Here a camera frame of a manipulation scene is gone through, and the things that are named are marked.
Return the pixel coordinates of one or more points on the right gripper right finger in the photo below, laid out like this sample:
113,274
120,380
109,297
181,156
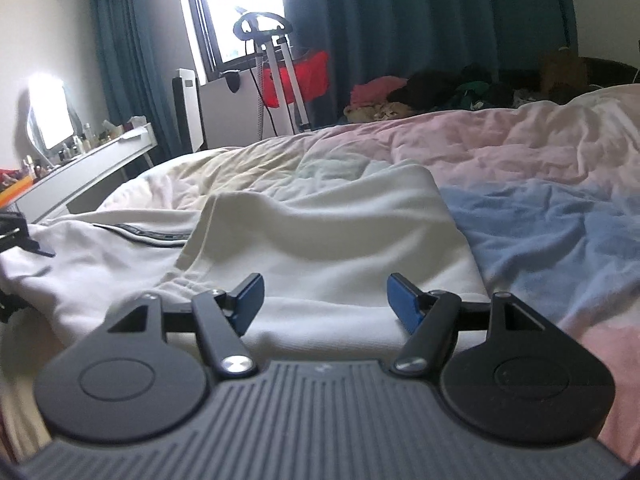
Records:
500,366

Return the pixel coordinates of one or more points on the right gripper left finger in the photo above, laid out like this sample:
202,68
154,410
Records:
149,367

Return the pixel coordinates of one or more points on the white zip-up jacket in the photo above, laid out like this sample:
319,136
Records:
324,242

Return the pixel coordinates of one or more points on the dark green clothes pile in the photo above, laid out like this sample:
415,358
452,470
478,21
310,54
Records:
473,88

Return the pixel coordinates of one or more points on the white dresser desk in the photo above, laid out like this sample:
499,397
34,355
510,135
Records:
49,198

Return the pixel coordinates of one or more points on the lit vanity mirror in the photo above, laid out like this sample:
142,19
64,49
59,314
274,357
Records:
51,120

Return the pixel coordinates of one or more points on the pastel pink blue duvet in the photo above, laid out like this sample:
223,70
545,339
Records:
546,195

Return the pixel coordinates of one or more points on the teal curtain left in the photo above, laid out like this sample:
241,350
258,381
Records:
131,78

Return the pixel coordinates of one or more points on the teal curtain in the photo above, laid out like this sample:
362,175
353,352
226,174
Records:
131,78
367,39

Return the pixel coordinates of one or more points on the white radiator panel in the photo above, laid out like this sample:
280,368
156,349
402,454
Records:
225,112

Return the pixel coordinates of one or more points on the brown cardboard box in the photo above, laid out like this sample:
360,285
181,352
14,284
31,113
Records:
563,68

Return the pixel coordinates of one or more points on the pink garment in pile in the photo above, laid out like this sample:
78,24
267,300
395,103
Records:
375,90

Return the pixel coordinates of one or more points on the window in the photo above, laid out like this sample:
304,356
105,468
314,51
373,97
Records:
209,28

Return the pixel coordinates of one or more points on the garment steamer stand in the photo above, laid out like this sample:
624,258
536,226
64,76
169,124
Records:
274,60

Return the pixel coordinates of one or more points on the red cloth on stand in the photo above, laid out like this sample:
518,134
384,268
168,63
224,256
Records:
312,76

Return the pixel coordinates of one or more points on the teal curtain right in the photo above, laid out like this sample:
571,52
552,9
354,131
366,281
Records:
367,39

